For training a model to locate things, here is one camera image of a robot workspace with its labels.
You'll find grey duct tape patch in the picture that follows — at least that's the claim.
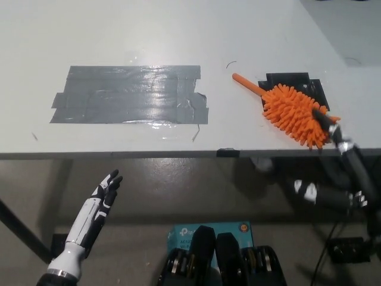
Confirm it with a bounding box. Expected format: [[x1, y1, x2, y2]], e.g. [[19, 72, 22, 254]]
[[49, 64, 210, 125]]

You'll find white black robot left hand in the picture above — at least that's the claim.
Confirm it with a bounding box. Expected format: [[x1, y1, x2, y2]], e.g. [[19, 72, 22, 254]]
[[47, 169, 124, 281]]

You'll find teal router box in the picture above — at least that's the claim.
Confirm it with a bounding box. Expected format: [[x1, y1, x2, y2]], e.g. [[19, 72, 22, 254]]
[[166, 220, 254, 269]]

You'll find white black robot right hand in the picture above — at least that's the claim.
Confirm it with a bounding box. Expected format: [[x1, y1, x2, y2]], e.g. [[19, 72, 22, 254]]
[[293, 177, 369, 210]]

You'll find orange microfiber duster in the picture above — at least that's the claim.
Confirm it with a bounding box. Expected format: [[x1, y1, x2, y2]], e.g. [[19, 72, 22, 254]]
[[232, 73, 342, 151]]

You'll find thin black cable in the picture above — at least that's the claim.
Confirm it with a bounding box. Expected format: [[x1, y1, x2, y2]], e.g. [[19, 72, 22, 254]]
[[311, 220, 342, 286]]

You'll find black tape patch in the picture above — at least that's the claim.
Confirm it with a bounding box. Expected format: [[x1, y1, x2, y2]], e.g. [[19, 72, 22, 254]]
[[257, 72, 330, 113]]

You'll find black metal table leg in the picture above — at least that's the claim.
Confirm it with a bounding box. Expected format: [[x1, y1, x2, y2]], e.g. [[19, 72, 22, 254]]
[[0, 198, 53, 265]]

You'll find large black floor plate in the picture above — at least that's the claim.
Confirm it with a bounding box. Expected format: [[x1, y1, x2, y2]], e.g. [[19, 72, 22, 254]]
[[326, 237, 373, 265]]

